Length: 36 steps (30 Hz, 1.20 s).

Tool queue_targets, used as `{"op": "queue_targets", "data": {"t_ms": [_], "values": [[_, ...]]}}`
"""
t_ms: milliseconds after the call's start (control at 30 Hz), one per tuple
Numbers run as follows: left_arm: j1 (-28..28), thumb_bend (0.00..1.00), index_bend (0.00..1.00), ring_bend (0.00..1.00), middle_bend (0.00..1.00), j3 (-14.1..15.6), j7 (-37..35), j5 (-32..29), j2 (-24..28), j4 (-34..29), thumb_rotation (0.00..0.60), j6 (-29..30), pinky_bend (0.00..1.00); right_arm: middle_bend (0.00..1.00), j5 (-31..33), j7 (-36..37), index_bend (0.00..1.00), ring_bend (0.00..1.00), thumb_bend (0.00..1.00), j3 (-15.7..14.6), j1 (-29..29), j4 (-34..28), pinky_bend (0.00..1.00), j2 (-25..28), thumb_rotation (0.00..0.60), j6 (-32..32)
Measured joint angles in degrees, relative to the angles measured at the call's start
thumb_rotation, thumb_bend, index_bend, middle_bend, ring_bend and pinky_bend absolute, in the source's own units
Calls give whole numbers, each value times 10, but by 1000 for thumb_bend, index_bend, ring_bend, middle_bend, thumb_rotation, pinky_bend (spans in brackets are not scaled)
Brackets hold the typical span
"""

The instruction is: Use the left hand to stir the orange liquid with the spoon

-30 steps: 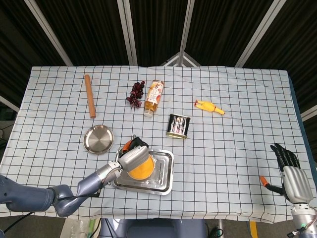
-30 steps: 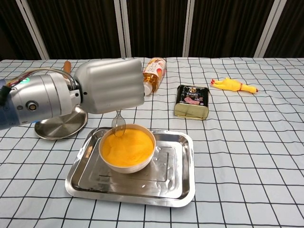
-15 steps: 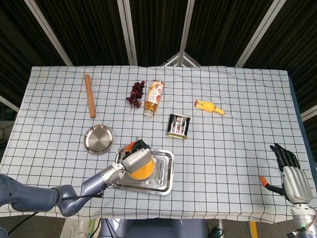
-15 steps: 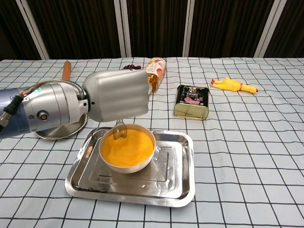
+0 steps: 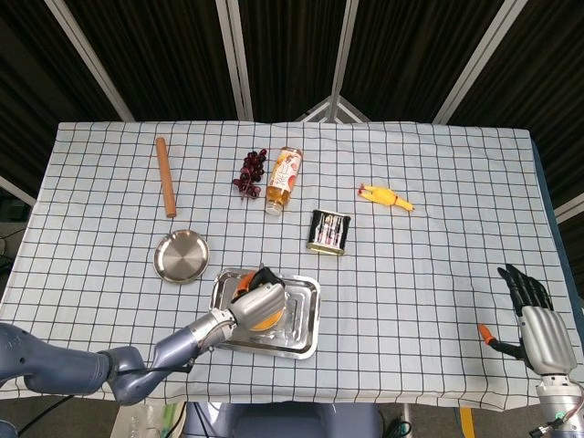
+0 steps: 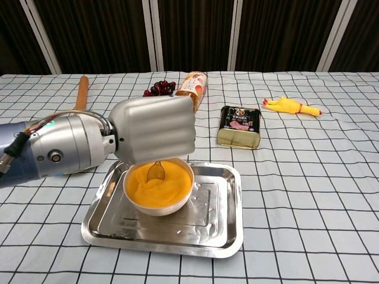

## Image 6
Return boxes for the small metal spoon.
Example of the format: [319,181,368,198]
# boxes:
[146,160,166,183]

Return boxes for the blue checked tablecloth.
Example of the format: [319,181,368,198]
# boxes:
[0,70,379,284]

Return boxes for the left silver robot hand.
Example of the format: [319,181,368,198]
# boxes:
[108,95,197,165]

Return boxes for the cream round bowl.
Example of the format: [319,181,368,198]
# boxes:
[123,157,195,217]

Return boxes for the wooden rolling pin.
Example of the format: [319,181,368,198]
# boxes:
[74,75,90,111]

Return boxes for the dark red grape bunch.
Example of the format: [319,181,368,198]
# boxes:
[143,80,177,98]

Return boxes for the dark folding screen white frames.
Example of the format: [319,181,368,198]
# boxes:
[0,0,379,76]

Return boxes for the yellow rubber chicken toy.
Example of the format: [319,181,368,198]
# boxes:
[262,96,323,117]

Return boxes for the black luncheon meat can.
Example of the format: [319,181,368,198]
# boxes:
[216,105,262,150]

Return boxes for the rectangular stainless steel tray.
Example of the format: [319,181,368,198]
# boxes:
[81,159,245,259]

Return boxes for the orange powder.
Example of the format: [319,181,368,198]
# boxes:
[127,159,192,207]

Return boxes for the amber drink bottle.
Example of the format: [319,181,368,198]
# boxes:
[175,70,209,114]

